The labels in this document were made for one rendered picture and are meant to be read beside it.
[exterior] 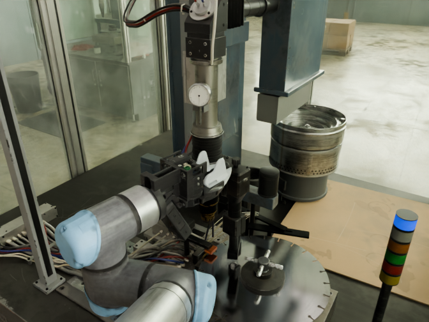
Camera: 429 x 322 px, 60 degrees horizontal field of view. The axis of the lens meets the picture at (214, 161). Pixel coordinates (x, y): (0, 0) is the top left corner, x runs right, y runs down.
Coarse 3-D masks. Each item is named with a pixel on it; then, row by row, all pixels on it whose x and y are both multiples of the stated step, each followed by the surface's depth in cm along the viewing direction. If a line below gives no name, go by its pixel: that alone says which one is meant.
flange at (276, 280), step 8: (248, 264) 97; (256, 264) 95; (248, 272) 94; (256, 272) 92; (272, 272) 94; (280, 272) 94; (248, 280) 92; (256, 280) 92; (264, 280) 92; (272, 280) 92; (280, 280) 92; (248, 288) 91; (256, 288) 90; (264, 288) 90; (272, 288) 90
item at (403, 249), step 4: (392, 240) 85; (388, 244) 87; (392, 244) 85; (396, 244) 84; (400, 244) 84; (404, 244) 83; (408, 244) 84; (388, 248) 86; (392, 248) 85; (396, 248) 84; (400, 248) 84; (404, 248) 84; (408, 248) 84; (396, 252) 85; (400, 252) 85; (404, 252) 85
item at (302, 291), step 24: (264, 240) 107; (216, 264) 98; (240, 264) 98; (288, 264) 98; (312, 264) 98; (216, 288) 91; (240, 288) 91; (288, 288) 91; (312, 288) 91; (216, 312) 84; (240, 312) 84; (264, 312) 84; (288, 312) 84; (312, 312) 84
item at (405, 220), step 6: (402, 210) 84; (408, 210) 84; (396, 216) 83; (402, 216) 82; (408, 216) 82; (414, 216) 82; (396, 222) 83; (402, 222) 82; (408, 222) 81; (414, 222) 81; (402, 228) 82; (408, 228) 81; (414, 228) 82
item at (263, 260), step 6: (246, 258) 93; (252, 258) 93; (264, 258) 92; (258, 264) 92; (264, 264) 91; (270, 264) 91; (276, 264) 91; (258, 270) 90; (264, 270) 92; (258, 276) 88
